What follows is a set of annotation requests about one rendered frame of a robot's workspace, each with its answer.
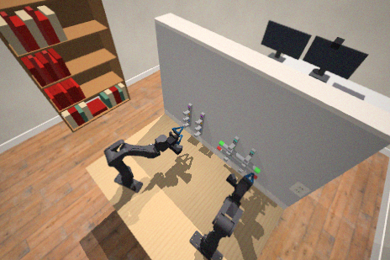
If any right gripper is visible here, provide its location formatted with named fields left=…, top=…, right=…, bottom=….
left=242, top=172, right=255, bottom=191

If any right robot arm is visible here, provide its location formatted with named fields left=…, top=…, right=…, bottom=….
left=190, top=173, right=247, bottom=260

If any grey metal bar with green ends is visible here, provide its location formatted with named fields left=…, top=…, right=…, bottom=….
left=219, top=141, right=261, bottom=174

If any grey metal bar with red end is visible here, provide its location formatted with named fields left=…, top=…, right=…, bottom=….
left=217, top=146, right=257, bottom=179

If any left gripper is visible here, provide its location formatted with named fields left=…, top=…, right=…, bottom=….
left=167, top=126, right=184, bottom=145

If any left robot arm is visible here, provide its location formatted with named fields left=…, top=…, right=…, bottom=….
left=104, top=135, right=183, bottom=193

